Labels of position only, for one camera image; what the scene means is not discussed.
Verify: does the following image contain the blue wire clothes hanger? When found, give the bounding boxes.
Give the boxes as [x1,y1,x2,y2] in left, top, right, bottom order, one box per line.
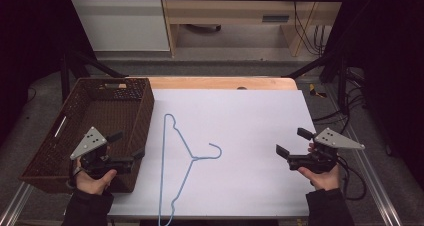
[157,113,223,226]

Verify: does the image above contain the brown woven basket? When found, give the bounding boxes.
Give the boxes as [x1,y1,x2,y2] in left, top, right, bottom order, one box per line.
[18,77,156,194]

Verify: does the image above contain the light wooden desk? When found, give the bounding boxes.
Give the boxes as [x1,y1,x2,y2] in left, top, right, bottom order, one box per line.
[159,0,349,58]

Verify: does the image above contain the dark chair base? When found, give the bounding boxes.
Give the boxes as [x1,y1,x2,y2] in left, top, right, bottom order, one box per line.
[184,23,223,34]

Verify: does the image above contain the aluminium rail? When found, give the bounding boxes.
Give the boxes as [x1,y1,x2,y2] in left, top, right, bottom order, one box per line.
[324,85,405,226]
[0,181,35,226]

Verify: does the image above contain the white table sheet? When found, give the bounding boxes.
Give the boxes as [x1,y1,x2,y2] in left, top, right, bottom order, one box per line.
[107,88,318,219]

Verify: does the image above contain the white cabinet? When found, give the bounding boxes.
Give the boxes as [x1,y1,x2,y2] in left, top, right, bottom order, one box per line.
[64,0,171,53]

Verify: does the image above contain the black stand leg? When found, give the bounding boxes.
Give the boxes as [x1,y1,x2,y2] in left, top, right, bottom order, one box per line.
[59,48,130,103]
[283,50,350,114]

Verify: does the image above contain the black floor cables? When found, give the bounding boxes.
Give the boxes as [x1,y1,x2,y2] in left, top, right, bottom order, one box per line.
[312,67,368,134]

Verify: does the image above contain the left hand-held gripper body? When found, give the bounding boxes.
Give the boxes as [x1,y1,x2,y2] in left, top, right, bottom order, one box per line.
[69,126,136,180]

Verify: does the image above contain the yellow and black tool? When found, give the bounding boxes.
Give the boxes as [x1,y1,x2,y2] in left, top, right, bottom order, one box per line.
[308,83,328,99]

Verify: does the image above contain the person's left hand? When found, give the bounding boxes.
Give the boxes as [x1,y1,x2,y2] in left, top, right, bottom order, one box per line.
[73,165,118,196]

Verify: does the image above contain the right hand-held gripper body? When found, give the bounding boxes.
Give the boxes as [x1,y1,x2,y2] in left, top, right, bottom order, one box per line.
[286,127,366,175]

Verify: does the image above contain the person's right hand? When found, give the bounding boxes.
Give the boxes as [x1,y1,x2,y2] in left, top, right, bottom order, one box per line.
[297,142,343,192]

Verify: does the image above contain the black hanging cables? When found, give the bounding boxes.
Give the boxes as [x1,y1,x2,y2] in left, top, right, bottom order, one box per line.
[288,0,327,57]

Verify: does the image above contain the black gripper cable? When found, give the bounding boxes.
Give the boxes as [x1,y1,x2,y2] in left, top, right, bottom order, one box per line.
[65,165,85,191]
[335,155,368,202]

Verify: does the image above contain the black curtain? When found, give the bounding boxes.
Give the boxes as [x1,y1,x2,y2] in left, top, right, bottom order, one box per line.
[320,0,424,181]
[0,0,98,148]

